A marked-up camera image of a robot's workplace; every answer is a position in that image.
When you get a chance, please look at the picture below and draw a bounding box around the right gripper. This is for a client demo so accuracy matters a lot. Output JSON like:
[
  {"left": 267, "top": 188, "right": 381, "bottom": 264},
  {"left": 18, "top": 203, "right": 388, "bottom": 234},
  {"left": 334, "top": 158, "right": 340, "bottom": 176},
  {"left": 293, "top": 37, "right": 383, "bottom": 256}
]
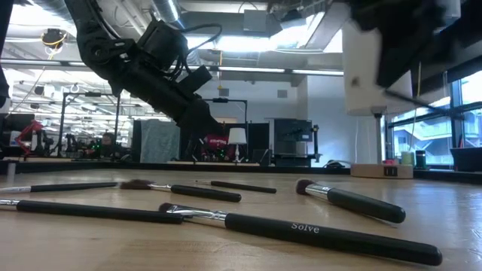
[{"left": 349, "top": 0, "right": 449, "bottom": 88}]

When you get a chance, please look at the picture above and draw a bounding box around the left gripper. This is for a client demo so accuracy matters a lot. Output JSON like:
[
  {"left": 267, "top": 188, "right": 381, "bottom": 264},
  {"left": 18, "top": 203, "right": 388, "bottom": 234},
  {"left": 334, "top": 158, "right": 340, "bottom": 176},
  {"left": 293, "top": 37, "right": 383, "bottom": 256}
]
[{"left": 111, "top": 67, "right": 224, "bottom": 139}]

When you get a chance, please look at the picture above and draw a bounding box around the black fan makeup brush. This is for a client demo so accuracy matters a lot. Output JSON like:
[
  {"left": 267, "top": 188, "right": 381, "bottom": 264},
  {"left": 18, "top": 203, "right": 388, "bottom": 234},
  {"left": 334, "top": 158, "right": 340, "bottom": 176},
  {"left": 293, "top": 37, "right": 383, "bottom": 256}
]
[{"left": 119, "top": 178, "right": 243, "bottom": 203}]

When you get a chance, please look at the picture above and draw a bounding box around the thin black makeup brush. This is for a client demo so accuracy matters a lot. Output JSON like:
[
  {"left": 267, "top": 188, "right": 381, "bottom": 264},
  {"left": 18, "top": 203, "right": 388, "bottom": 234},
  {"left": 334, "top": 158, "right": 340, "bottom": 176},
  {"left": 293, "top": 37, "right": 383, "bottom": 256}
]
[
  {"left": 194, "top": 179, "right": 278, "bottom": 194},
  {"left": 0, "top": 181, "right": 119, "bottom": 194},
  {"left": 0, "top": 198, "right": 185, "bottom": 225}
]

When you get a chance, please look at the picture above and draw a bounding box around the thick black makeup brush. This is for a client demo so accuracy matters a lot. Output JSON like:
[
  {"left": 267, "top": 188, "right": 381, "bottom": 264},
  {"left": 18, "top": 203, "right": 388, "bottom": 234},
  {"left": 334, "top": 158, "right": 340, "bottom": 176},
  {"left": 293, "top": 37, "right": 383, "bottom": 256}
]
[{"left": 295, "top": 178, "right": 407, "bottom": 224}]

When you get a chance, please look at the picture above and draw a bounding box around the black makeup brush Solve print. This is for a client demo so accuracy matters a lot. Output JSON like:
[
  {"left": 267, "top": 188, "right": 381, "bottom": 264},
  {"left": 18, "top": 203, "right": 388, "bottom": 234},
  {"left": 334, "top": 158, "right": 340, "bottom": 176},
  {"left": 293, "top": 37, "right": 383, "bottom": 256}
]
[{"left": 158, "top": 202, "right": 444, "bottom": 266}]

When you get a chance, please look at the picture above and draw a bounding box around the white shade wooden table lamp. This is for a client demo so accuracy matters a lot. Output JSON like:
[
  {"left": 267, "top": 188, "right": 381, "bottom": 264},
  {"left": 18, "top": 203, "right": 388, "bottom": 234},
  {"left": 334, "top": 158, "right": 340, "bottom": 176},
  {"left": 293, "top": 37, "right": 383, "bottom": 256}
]
[{"left": 341, "top": 14, "right": 414, "bottom": 180}]

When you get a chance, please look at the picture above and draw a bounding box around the person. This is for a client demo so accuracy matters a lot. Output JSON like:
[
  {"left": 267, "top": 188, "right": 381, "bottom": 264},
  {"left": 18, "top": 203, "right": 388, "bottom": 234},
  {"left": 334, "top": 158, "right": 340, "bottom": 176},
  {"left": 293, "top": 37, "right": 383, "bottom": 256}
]
[
  {"left": 98, "top": 131, "right": 118, "bottom": 159},
  {"left": 202, "top": 133, "right": 231, "bottom": 162}
]

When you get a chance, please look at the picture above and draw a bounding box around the small white table lamp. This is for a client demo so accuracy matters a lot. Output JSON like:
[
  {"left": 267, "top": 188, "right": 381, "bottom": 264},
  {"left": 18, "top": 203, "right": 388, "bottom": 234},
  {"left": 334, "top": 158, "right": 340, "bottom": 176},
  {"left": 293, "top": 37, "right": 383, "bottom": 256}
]
[{"left": 227, "top": 127, "right": 248, "bottom": 163}]

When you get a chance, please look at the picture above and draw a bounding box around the grey-green cloth partition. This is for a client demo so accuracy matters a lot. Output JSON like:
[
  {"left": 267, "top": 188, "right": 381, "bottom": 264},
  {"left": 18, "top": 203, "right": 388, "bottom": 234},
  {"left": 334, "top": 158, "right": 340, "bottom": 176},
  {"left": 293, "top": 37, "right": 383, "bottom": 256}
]
[{"left": 139, "top": 119, "right": 182, "bottom": 164}]

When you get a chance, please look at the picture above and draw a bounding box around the black cabinet machine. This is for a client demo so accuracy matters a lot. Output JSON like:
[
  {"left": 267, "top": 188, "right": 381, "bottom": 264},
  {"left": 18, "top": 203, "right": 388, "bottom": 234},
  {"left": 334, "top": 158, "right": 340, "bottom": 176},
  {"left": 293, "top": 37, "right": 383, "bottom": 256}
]
[{"left": 269, "top": 117, "right": 322, "bottom": 167}]

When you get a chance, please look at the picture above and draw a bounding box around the black bin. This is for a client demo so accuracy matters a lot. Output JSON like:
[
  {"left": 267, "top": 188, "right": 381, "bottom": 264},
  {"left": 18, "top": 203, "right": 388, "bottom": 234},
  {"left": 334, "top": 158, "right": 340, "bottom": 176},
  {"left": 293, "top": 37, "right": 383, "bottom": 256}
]
[{"left": 450, "top": 147, "right": 482, "bottom": 173}]

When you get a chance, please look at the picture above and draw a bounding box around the black background frame rig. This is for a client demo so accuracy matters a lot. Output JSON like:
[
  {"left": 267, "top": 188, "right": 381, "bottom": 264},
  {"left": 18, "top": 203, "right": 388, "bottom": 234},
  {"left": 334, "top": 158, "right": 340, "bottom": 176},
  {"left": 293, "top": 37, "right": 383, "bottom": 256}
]
[
  {"left": 203, "top": 97, "right": 249, "bottom": 163},
  {"left": 59, "top": 91, "right": 122, "bottom": 158}
]

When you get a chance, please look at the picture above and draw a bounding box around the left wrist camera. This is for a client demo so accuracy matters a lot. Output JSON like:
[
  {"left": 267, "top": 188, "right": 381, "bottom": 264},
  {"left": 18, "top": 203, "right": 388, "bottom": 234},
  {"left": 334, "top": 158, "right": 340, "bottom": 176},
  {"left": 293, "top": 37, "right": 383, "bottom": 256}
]
[{"left": 175, "top": 65, "right": 214, "bottom": 96}]

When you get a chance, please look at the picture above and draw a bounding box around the black left camera cable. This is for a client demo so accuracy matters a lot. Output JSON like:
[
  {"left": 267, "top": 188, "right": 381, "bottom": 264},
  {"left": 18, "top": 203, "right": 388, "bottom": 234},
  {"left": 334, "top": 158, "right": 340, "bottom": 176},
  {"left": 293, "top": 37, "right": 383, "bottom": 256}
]
[{"left": 176, "top": 23, "right": 223, "bottom": 72}]

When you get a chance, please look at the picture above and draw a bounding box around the black aluminium table frame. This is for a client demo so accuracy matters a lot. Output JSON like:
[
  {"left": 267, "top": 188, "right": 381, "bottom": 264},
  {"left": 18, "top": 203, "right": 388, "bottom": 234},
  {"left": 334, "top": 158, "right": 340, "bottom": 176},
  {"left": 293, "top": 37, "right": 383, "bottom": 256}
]
[{"left": 0, "top": 160, "right": 482, "bottom": 185}]

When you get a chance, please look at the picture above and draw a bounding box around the yellow cable reel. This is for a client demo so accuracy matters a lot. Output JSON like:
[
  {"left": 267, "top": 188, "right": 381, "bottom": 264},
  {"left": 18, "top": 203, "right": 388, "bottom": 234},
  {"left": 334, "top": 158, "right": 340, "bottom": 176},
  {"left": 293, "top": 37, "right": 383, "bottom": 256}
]
[{"left": 40, "top": 28, "right": 69, "bottom": 50}]

